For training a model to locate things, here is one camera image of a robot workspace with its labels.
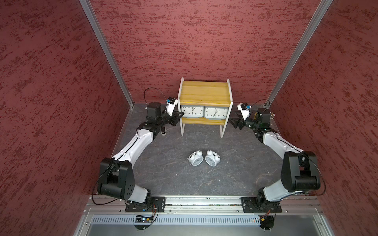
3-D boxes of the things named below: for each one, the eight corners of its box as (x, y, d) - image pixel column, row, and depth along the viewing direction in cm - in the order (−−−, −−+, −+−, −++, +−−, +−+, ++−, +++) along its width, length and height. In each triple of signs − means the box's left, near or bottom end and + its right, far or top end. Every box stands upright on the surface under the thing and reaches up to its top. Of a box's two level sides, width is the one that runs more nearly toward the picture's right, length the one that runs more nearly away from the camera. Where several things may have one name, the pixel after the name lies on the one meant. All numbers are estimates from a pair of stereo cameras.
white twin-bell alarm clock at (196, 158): (192, 168, 88) (192, 162, 81) (188, 160, 91) (188, 154, 84) (203, 163, 90) (204, 156, 83) (199, 156, 93) (200, 149, 86)
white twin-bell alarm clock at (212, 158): (203, 160, 92) (204, 153, 84) (208, 155, 94) (209, 148, 86) (214, 168, 89) (216, 162, 81) (218, 163, 91) (221, 156, 83)
